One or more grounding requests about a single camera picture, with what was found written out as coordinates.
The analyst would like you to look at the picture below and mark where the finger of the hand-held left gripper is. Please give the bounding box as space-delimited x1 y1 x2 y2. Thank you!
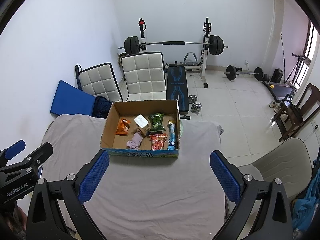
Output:
14 142 54 178
0 140 26 160

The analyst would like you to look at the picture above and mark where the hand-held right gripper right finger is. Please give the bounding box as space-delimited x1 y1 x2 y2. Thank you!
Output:
209 150 293 240

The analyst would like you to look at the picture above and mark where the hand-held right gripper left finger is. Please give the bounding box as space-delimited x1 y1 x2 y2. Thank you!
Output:
26 149 110 240

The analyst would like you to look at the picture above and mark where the pink cloth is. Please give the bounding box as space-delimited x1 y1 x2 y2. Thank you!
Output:
126 127 144 150

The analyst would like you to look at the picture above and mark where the orange snack packet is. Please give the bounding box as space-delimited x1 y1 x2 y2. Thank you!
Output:
115 118 132 135

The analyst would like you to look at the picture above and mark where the blue tube packet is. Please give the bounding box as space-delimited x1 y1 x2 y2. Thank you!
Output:
167 120 178 151

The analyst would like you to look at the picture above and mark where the red snack packet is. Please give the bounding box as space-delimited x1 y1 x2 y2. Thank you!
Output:
149 133 168 151

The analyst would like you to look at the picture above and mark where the blue white tissue pack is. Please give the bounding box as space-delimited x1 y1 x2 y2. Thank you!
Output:
134 114 150 128

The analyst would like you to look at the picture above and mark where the green snack packet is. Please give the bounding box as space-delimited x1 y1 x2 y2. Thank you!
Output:
147 112 167 132

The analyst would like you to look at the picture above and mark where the person's left forearm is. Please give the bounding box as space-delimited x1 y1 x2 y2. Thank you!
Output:
0 204 28 240

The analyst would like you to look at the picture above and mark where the beige plastic chair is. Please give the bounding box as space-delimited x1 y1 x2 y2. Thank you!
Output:
224 137 314 220

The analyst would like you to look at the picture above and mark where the blue foam mat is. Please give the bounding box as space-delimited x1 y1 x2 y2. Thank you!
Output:
50 80 97 117

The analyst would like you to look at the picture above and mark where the dark blue cloth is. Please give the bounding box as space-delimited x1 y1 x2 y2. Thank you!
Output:
92 96 114 118

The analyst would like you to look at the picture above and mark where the pair of white shoes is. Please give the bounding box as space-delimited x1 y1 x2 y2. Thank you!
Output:
269 101 282 113

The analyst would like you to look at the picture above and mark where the blue bag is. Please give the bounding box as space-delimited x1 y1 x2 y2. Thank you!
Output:
291 177 320 230

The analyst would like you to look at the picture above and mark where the black rod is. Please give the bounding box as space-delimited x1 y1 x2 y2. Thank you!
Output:
74 64 83 90

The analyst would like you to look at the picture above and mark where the white padded chair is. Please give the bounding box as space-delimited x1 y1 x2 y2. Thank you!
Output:
78 62 123 103
121 52 167 102

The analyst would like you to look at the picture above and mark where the black blue weight bench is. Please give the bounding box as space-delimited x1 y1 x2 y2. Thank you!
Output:
166 64 191 119

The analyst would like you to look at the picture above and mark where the black treadmill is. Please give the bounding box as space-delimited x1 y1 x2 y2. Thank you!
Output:
261 54 312 100

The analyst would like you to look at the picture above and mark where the short barbell with black plates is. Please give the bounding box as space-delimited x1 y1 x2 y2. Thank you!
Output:
224 65 265 82

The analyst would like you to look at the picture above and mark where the dark wooden chair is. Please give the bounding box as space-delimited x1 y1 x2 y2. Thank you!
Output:
271 83 320 142

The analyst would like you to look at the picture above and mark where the black speaker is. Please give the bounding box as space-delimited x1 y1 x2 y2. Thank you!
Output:
272 68 284 83

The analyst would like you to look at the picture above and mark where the white barbell rack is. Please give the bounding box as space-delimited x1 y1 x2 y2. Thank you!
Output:
139 17 213 88

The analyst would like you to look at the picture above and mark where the thin black pole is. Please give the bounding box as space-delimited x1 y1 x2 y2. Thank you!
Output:
280 32 286 67

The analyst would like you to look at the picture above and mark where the long barbell with black plates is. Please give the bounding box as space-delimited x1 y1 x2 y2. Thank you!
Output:
118 35 229 55

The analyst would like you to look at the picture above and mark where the window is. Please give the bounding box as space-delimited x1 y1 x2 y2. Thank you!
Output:
301 20 320 88

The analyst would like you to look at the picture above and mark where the grey handle attachment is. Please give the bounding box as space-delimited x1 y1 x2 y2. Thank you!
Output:
184 52 198 65

